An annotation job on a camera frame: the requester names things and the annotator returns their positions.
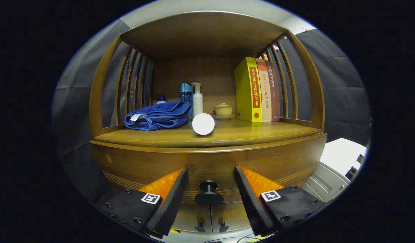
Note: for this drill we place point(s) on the white green tube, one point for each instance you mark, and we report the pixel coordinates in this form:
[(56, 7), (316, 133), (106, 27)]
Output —
[(203, 124)]

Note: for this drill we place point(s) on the wooden cabinet door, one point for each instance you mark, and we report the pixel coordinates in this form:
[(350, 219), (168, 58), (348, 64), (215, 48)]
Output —
[(190, 217), (231, 216)]

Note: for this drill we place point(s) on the yellow book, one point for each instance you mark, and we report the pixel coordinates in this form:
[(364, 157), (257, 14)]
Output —
[(242, 91)]

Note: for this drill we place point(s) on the white drawer unit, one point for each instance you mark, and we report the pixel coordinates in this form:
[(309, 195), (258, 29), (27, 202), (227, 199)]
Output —
[(339, 155)]

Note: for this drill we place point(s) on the beige saucer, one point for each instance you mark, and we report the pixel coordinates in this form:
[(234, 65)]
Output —
[(224, 117)]

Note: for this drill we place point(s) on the cream orange book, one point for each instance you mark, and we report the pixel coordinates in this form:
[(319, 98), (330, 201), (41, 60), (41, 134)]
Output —
[(266, 98)]

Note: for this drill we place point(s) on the beige lidded teacup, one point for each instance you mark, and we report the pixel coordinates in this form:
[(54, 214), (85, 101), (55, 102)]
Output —
[(223, 110)]

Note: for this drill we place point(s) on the wooden drawer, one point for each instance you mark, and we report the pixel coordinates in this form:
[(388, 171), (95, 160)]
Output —
[(207, 162)]

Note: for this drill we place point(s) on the clear blue bottle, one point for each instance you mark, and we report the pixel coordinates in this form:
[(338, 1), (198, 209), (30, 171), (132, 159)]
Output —
[(186, 92)]

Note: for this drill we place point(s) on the black drawer knob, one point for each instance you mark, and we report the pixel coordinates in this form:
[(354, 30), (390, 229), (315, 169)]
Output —
[(209, 197)]

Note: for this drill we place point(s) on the brown book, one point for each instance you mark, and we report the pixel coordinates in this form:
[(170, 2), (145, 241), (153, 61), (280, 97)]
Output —
[(276, 98)]

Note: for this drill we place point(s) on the wooden cabinet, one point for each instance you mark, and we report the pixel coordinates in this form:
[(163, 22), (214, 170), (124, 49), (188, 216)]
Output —
[(204, 33)]

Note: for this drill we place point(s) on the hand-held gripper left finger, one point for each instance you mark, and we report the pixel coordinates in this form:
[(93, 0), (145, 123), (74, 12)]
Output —
[(170, 206)]

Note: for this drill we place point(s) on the small white blue-capped bottle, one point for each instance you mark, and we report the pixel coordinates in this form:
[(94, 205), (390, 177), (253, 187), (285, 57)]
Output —
[(161, 100)]

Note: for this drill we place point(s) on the yellow floor tape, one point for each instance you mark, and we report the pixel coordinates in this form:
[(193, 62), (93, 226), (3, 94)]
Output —
[(174, 231)]

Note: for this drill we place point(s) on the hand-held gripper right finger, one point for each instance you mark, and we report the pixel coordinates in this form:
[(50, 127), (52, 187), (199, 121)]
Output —
[(251, 206)]

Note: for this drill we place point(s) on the wooden countertop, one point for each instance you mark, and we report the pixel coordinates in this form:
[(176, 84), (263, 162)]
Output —
[(261, 133)]

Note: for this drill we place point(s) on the white pump bottle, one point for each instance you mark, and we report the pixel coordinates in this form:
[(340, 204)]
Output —
[(197, 101)]

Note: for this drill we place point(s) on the blue towel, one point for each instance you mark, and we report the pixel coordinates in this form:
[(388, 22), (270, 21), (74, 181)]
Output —
[(160, 116)]

